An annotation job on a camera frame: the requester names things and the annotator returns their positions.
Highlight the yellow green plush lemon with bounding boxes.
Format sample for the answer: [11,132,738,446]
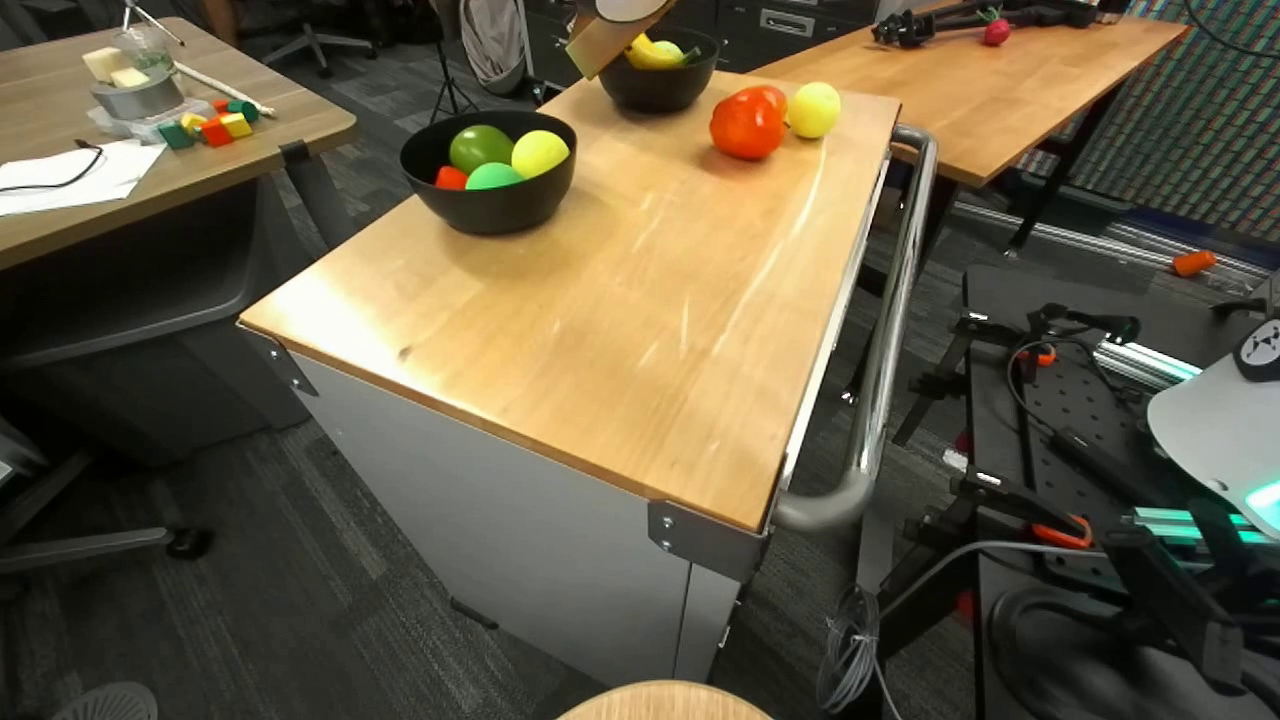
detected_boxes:
[514,130,572,175]

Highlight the small red plush strawberry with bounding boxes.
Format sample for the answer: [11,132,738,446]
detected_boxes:
[434,164,467,192]

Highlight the green plush apple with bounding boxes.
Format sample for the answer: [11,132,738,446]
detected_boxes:
[449,123,514,174]

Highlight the yellow plush banana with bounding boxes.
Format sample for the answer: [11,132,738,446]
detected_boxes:
[627,32,689,70]

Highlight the green plush ball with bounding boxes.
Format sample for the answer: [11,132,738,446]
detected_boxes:
[464,161,524,192]

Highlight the orange red plush tomato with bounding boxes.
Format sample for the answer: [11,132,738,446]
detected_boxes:
[710,83,783,161]

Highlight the yellow plush ball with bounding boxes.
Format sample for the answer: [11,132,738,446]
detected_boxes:
[783,81,843,140]

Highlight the colourful toy blocks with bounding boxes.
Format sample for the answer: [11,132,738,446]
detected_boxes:
[158,100,260,147]

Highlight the white cart with wooden top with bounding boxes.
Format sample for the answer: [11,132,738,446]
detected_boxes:
[241,83,901,678]

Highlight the far black bowl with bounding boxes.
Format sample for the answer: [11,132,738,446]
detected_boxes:
[599,32,720,115]

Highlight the black bowl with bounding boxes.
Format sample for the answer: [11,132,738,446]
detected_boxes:
[401,114,577,237]
[599,32,720,115]

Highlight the near black bowl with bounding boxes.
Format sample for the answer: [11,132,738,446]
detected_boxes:
[401,114,577,237]

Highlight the round wooden stool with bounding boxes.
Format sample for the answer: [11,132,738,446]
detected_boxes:
[558,681,772,720]

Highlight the wooden desk far right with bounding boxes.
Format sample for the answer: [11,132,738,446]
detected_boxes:
[766,15,1186,188]

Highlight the black tool with red tip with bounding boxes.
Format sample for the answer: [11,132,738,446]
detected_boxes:
[874,0,1114,49]

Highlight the white paper sheets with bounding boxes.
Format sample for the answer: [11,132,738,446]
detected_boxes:
[0,140,165,217]

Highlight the clear plastic container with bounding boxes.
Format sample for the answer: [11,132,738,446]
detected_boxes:
[82,28,184,120]

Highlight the wooden desk with papers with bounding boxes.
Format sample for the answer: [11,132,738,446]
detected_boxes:
[0,13,359,377]

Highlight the metal cart handle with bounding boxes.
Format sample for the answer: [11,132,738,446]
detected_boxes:
[777,130,937,533]

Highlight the wrist camera wooden mount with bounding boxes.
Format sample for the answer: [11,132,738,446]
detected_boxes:
[566,0,677,77]

